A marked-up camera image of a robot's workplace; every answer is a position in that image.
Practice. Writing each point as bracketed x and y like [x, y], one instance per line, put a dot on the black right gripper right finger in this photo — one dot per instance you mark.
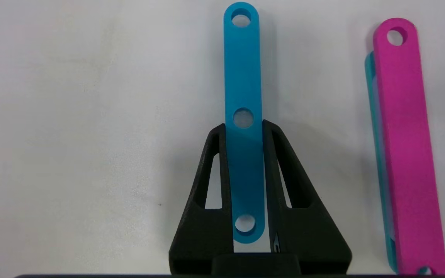
[307, 231]

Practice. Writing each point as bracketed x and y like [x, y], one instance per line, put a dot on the light blue bar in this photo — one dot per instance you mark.
[242, 77]

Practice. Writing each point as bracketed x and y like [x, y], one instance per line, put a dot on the pink bar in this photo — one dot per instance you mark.
[408, 154]

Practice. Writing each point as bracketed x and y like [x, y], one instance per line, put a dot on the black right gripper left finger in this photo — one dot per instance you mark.
[203, 231]

